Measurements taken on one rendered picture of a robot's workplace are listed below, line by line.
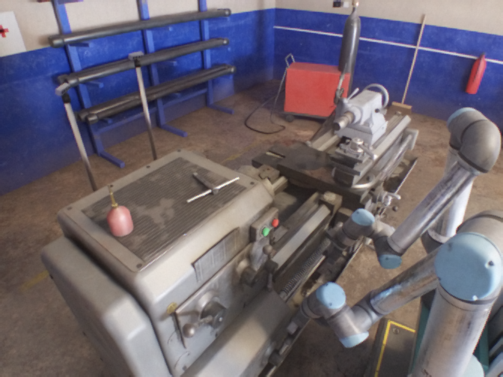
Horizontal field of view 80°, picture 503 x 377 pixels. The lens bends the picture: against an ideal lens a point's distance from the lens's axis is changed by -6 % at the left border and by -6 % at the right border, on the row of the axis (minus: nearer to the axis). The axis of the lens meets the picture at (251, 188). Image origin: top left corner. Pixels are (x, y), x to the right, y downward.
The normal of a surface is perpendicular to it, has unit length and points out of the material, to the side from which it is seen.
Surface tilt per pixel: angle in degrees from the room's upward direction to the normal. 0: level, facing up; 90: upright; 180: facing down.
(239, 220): 45
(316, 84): 90
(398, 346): 0
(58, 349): 0
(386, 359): 0
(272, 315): 32
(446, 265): 83
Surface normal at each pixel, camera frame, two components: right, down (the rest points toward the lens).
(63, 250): 0.00, -0.81
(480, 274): -0.82, 0.22
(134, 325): 0.57, -0.30
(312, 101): -0.31, 0.55
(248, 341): 0.42, -0.50
